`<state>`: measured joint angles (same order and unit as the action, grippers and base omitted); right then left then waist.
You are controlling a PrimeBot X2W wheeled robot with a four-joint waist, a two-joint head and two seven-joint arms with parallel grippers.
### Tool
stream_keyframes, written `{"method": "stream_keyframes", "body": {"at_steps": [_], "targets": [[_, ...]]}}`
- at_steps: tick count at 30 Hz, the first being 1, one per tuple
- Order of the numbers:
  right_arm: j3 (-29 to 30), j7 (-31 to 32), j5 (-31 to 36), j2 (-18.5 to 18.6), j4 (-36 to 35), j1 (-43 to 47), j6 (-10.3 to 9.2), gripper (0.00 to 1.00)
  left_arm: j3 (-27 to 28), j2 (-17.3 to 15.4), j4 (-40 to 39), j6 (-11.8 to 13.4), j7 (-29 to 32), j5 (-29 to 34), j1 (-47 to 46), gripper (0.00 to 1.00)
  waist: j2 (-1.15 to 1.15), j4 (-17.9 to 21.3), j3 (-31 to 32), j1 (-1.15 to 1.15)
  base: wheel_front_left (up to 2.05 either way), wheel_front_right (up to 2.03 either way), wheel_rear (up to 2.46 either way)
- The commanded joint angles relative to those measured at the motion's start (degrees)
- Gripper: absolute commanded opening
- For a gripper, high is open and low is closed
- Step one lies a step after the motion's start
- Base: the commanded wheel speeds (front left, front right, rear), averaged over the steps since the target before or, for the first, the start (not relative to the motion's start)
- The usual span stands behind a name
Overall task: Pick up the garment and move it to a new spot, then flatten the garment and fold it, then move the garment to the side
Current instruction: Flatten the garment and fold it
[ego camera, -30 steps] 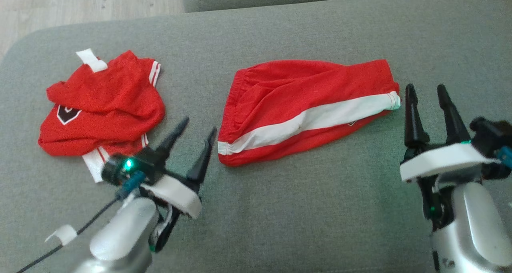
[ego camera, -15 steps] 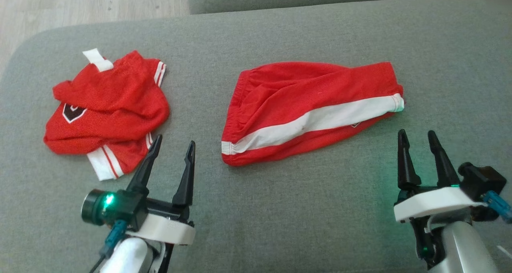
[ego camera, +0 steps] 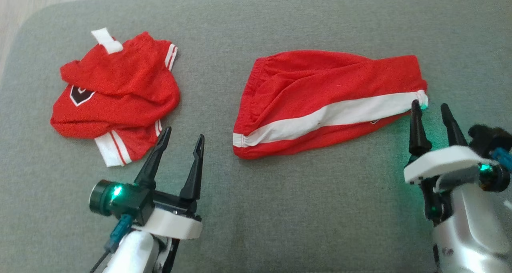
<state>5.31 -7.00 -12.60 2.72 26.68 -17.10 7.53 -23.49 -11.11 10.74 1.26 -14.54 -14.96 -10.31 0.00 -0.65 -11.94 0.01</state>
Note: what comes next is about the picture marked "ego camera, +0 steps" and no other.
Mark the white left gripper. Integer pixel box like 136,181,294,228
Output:
132,126,206,273

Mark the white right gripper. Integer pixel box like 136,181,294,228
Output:
403,100,499,225

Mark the red white basketball jersey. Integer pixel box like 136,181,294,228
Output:
50,27,181,168

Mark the red shorts white stripe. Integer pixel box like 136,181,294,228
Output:
232,50,430,160

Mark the large grey sofa seat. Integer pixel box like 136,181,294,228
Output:
0,0,512,273

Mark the black cable blue plug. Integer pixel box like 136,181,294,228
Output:
89,214,134,273
491,147,512,170

